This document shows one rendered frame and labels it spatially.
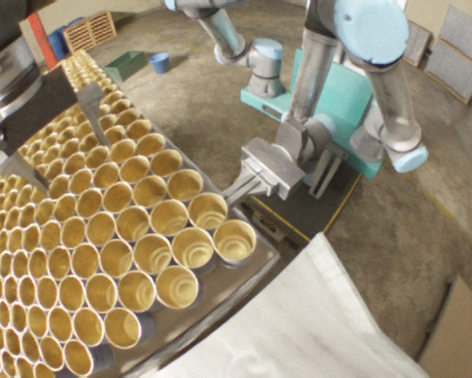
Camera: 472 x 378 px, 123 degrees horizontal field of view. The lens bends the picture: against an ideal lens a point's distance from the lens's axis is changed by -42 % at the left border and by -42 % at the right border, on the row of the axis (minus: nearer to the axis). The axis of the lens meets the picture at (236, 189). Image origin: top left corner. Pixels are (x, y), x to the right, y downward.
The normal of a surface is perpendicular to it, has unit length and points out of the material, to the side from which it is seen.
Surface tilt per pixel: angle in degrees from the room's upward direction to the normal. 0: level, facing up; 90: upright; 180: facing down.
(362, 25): 84
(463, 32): 92
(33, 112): 92
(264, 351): 0
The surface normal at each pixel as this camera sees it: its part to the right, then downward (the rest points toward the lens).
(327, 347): -0.02, -0.53
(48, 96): 0.67, 0.64
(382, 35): -0.06, 0.79
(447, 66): -0.75, 0.57
